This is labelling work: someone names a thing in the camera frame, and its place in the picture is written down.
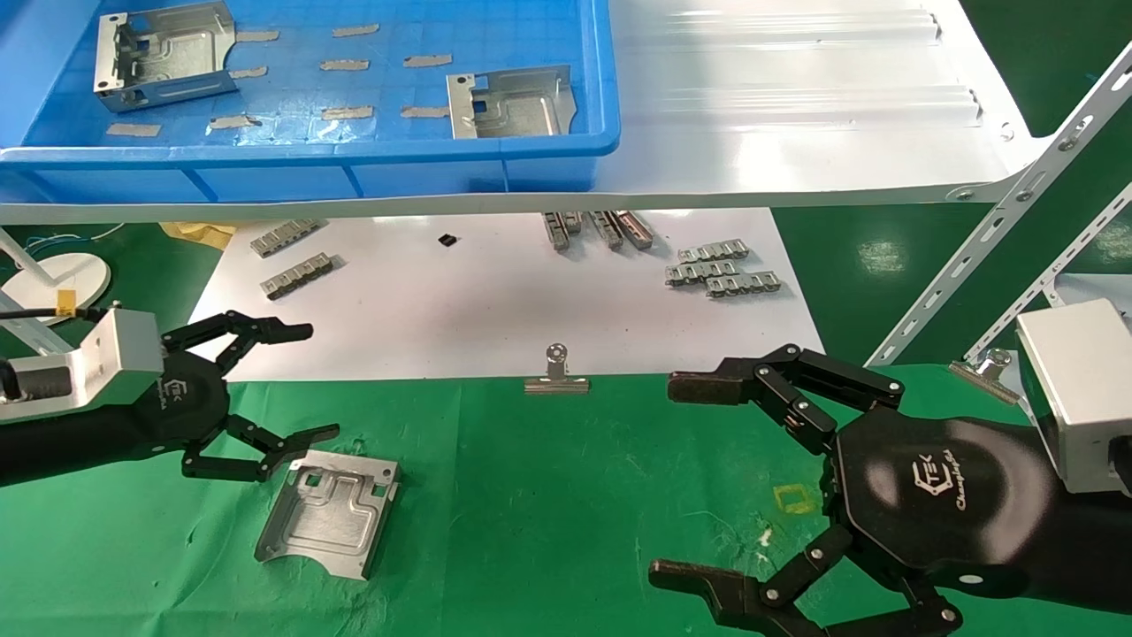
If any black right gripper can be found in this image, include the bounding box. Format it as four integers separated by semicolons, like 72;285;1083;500
648;343;1064;637

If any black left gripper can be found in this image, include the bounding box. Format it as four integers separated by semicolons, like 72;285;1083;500
146;310;341;484

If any stamped sheet metal bracket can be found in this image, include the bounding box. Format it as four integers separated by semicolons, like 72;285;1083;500
447;66;578;141
255;449;402;582
95;3;238;114

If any green cloth mat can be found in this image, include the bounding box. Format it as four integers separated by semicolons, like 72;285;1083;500
0;363;1132;637

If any white board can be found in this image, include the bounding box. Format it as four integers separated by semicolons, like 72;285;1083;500
187;208;826;383

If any yellow crumpled cloth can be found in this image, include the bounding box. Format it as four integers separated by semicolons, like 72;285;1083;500
159;221;238;253

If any silver binder clip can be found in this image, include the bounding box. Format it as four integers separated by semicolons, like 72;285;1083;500
524;343;592;395
949;348;1024;406

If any metal strips centre group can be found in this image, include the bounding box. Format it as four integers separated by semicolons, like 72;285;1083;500
612;211;656;251

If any white round stand base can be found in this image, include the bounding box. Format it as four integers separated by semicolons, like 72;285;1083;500
0;228;113;326

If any white sheet metal shelf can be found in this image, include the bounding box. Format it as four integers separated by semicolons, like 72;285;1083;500
0;0;1053;226

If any blue plastic bin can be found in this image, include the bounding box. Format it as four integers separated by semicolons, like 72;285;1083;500
0;0;622;206

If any white perforated angle bar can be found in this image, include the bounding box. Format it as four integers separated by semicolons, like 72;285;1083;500
865;40;1132;369
964;181;1132;364

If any black camera cable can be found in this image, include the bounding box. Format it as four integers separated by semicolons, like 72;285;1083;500
0;296;111;322

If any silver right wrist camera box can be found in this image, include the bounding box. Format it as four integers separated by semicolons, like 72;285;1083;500
1015;299;1132;495

